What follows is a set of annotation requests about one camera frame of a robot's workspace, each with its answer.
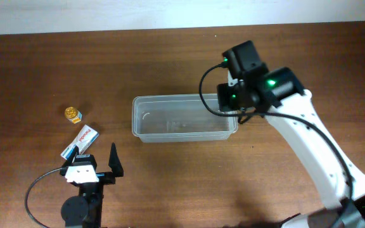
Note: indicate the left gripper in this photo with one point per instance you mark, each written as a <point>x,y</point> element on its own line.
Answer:
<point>105,174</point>

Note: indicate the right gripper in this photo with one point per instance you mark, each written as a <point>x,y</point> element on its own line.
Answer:
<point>225,99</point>

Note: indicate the white Panadol medicine box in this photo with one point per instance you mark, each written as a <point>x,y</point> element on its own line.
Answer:
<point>83,140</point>

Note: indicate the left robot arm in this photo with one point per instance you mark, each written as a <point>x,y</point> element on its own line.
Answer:
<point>85,209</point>

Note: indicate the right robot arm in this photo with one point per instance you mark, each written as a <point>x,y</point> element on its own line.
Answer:
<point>279,97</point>

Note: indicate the clear plastic container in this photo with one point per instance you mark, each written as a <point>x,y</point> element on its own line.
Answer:
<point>178,118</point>

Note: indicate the small gold-lid jar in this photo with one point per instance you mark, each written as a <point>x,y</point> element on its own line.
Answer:
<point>73,115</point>

